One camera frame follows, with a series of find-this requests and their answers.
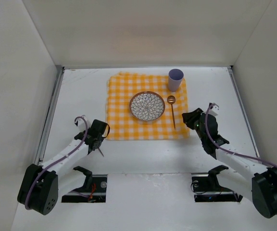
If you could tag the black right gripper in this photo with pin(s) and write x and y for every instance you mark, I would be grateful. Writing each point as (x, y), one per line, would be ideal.
(191, 118)

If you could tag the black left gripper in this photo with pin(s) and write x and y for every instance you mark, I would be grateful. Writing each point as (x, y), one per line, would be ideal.
(95, 145)

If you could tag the copper spoon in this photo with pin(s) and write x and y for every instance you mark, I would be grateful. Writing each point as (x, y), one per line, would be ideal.
(171, 100)

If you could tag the patterned ceramic bowl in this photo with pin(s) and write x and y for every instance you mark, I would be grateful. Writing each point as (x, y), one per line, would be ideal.
(147, 106)

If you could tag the lilac plastic cup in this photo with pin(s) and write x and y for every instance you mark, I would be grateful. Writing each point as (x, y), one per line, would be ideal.
(175, 77)

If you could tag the yellow checkered cloth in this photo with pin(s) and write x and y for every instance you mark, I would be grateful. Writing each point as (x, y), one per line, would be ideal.
(124, 127)

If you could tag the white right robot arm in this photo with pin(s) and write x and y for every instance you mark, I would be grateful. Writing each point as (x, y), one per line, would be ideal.
(251, 177)

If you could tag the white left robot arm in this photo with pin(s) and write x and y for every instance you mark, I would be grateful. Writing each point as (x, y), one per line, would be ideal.
(61, 179)

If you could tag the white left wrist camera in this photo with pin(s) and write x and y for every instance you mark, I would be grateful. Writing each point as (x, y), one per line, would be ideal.
(82, 122)

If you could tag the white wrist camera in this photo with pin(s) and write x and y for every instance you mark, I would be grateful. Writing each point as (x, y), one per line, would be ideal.
(82, 122)
(214, 109)

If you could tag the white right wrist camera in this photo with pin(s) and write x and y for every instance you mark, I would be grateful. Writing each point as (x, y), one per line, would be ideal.
(214, 109)

